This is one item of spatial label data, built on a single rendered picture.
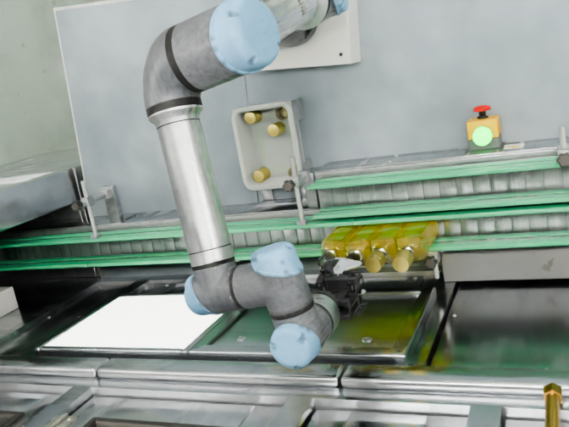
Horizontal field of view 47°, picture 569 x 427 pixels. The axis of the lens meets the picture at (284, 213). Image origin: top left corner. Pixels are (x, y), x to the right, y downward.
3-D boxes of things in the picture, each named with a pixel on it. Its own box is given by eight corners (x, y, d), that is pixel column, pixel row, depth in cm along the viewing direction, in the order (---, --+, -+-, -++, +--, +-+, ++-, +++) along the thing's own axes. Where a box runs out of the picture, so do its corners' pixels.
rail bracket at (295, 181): (306, 216, 167) (289, 230, 156) (295, 152, 164) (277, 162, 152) (317, 215, 166) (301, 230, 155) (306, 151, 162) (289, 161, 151)
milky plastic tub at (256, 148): (257, 184, 185) (245, 191, 177) (243, 105, 180) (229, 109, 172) (314, 178, 178) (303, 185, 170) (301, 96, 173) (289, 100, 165)
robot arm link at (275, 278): (222, 263, 105) (245, 325, 107) (280, 251, 99) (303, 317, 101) (245, 247, 112) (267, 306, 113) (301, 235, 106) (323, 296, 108)
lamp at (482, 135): (473, 146, 153) (472, 148, 150) (472, 126, 152) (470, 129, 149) (494, 143, 151) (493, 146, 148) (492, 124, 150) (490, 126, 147)
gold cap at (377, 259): (371, 266, 139) (365, 274, 135) (368, 251, 138) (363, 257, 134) (387, 266, 138) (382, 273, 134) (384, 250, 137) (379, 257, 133)
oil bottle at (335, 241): (347, 239, 165) (320, 268, 146) (344, 218, 164) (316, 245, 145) (369, 237, 163) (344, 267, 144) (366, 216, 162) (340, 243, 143)
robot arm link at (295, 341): (302, 320, 99) (319, 370, 101) (325, 293, 109) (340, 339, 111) (258, 328, 103) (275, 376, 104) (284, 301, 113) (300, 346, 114)
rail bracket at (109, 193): (124, 221, 202) (77, 244, 182) (112, 169, 199) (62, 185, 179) (137, 220, 200) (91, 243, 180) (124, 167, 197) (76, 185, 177)
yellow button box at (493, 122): (472, 146, 160) (468, 151, 154) (469, 115, 158) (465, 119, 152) (502, 142, 157) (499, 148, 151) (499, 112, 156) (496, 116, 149)
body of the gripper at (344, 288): (369, 304, 125) (351, 331, 114) (327, 304, 129) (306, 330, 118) (363, 266, 123) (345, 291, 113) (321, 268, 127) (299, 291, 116)
